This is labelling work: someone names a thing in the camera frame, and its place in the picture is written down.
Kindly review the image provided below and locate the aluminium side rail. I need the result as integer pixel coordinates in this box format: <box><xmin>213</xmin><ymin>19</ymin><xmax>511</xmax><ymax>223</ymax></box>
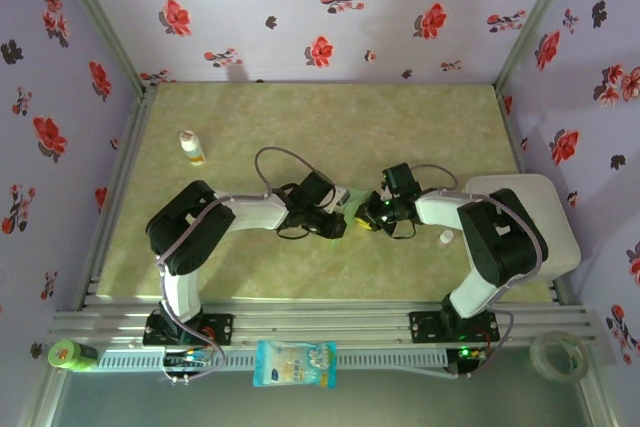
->
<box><xmin>74</xmin><ymin>85</ymin><xmax>159</xmax><ymax>311</ymax></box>
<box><xmin>497</xmin><ymin>86</ymin><xmax>576</xmax><ymax>306</ymax></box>

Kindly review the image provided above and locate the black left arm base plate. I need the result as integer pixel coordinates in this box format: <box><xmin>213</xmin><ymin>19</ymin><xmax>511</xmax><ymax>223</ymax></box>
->
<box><xmin>143</xmin><ymin>314</ymin><xmax>235</xmax><ymax>347</ymax></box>

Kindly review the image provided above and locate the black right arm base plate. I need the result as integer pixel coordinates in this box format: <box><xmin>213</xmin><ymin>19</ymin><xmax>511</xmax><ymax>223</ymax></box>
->
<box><xmin>408</xmin><ymin>310</ymin><xmax>500</xmax><ymax>344</ymax></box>

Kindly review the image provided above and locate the aluminium frame post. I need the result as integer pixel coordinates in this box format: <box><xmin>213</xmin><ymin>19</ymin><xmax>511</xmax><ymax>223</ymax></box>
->
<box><xmin>14</xmin><ymin>369</ymin><xmax>69</xmax><ymax>427</ymax></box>
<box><xmin>577</xmin><ymin>376</ymin><xmax>621</xmax><ymax>427</ymax></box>
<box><xmin>493</xmin><ymin>0</ymin><xmax>585</xmax><ymax>91</ymax></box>
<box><xmin>47</xmin><ymin>0</ymin><xmax>156</xmax><ymax>94</ymax></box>

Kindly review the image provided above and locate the clear adhesive tape roll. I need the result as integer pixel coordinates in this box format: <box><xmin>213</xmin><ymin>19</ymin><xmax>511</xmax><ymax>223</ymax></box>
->
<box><xmin>529</xmin><ymin>330</ymin><xmax>590</xmax><ymax>383</ymax></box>

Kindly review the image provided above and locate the small white plastic bottle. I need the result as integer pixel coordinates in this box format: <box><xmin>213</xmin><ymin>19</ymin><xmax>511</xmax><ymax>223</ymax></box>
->
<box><xmin>179</xmin><ymin>130</ymin><xmax>206</xmax><ymax>167</ymax></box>

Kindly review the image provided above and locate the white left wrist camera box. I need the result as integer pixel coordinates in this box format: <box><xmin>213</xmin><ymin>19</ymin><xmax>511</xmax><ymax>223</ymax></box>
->
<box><xmin>327</xmin><ymin>185</ymin><xmax>351</xmax><ymax>211</ymax></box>

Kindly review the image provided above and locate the aluminium mounting rail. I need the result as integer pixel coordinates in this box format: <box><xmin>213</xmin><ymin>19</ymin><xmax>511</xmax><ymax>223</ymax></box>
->
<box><xmin>48</xmin><ymin>299</ymin><xmax>601</xmax><ymax>348</ymax></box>

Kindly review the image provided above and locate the lilac right arm cable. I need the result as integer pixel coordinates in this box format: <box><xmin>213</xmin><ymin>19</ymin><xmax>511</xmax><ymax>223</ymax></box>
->
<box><xmin>408</xmin><ymin>163</ymin><xmax>550</xmax><ymax>381</ymax></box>

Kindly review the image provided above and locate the grey slotted cable duct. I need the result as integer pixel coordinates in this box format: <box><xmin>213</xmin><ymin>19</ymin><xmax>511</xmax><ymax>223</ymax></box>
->
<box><xmin>97</xmin><ymin>349</ymin><xmax>449</xmax><ymax>373</ymax></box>

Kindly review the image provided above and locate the small circuit board with wires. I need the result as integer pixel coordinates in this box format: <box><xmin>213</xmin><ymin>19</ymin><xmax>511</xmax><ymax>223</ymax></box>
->
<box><xmin>163</xmin><ymin>349</ymin><xmax>214</xmax><ymax>371</ymax></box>

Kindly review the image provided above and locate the blue wet wipes pack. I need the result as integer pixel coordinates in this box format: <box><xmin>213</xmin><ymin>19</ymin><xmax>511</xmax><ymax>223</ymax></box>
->
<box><xmin>252</xmin><ymin>339</ymin><xmax>338</xmax><ymax>390</ymax></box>

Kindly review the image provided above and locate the black adapter with green light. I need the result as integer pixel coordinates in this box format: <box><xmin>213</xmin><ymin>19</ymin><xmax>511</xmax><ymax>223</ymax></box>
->
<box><xmin>446</xmin><ymin>345</ymin><xmax>489</xmax><ymax>378</ymax></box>

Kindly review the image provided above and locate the lilac arm cable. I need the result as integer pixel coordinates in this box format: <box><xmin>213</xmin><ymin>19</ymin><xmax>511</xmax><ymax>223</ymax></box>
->
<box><xmin>408</xmin><ymin>163</ymin><xmax>550</xmax><ymax>381</ymax></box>
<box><xmin>157</xmin><ymin>146</ymin><xmax>327</xmax><ymax>384</ymax></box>

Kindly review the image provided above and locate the white square tray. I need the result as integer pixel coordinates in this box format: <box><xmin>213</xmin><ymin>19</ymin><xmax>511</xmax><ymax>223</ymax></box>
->
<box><xmin>463</xmin><ymin>173</ymin><xmax>582</xmax><ymax>284</ymax></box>

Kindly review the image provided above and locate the lilac left arm cable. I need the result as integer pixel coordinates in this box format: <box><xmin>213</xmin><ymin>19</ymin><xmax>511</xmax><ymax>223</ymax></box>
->
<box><xmin>157</xmin><ymin>146</ymin><xmax>327</xmax><ymax>384</ymax></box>

